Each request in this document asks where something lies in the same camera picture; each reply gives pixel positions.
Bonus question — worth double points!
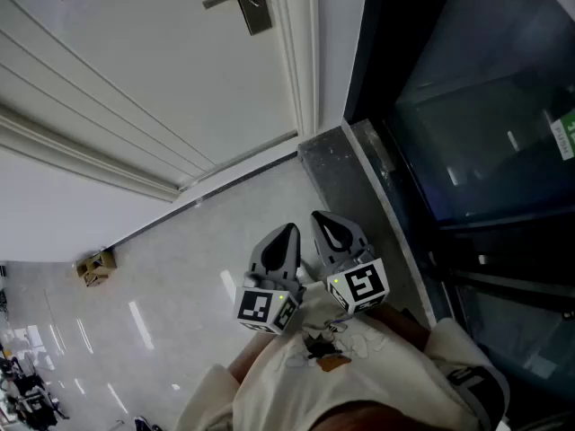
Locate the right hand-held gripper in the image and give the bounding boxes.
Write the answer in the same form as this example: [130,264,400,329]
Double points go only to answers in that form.
[310,209,390,316]

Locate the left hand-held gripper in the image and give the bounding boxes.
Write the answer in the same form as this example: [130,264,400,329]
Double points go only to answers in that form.
[233,222,308,336]

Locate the person's right forearm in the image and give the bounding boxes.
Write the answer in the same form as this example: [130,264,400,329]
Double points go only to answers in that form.
[371,304,433,353]

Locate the person's left forearm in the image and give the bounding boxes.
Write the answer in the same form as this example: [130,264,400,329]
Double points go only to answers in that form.
[226,329,273,383]

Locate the dark glass door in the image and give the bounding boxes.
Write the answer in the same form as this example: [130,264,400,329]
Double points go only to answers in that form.
[343,0,575,431]

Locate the white door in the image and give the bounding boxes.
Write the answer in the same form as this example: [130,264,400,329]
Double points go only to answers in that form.
[0,0,300,192]

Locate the dark stone plinth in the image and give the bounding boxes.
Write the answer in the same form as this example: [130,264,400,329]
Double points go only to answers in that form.
[296,119,440,328]

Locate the cream printed t-shirt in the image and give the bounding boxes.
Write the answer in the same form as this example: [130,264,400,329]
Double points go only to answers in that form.
[173,280,513,431]

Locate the brown cardboard box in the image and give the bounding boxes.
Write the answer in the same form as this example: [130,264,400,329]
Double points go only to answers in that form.
[75,249,119,288]

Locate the cluttered office desk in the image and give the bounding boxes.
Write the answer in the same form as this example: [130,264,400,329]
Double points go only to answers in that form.
[0,339,71,427]

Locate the black grey arm strap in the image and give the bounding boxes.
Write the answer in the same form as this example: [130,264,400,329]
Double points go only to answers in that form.
[446,365,512,431]

